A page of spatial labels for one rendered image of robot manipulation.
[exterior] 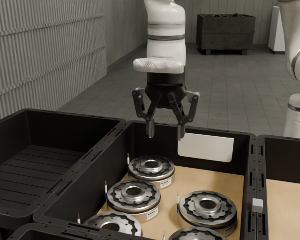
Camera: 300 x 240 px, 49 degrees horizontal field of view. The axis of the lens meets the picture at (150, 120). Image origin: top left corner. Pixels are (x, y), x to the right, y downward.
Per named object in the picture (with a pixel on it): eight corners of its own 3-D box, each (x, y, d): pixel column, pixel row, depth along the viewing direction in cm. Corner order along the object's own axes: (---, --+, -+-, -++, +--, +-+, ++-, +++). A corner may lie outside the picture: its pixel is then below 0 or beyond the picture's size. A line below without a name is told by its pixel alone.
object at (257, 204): (251, 204, 48) (252, 197, 48) (261, 206, 48) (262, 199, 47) (251, 212, 46) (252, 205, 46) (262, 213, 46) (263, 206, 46)
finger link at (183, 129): (178, 115, 66) (177, 137, 68) (193, 116, 65) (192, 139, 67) (180, 112, 67) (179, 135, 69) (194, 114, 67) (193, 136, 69)
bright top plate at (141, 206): (115, 179, 68) (115, 176, 68) (163, 184, 67) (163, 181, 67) (100, 208, 59) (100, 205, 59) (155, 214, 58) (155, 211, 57)
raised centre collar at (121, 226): (101, 219, 56) (101, 215, 55) (129, 224, 55) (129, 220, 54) (89, 238, 51) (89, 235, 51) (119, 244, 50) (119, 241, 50)
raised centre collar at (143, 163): (144, 159, 76) (144, 156, 75) (165, 162, 74) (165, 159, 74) (137, 169, 71) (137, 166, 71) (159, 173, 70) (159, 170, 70)
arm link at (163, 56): (131, 72, 58) (130, 36, 56) (148, 60, 68) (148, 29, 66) (181, 75, 56) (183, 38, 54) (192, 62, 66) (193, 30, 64)
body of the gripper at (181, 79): (191, 58, 66) (189, 103, 69) (150, 56, 68) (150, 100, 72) (184, 66, 59) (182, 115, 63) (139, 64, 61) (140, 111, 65)
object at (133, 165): (137, 155, 79) (137, 152, 79) (178, 160, 76) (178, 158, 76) (121, 175, 70) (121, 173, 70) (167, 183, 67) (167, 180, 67)
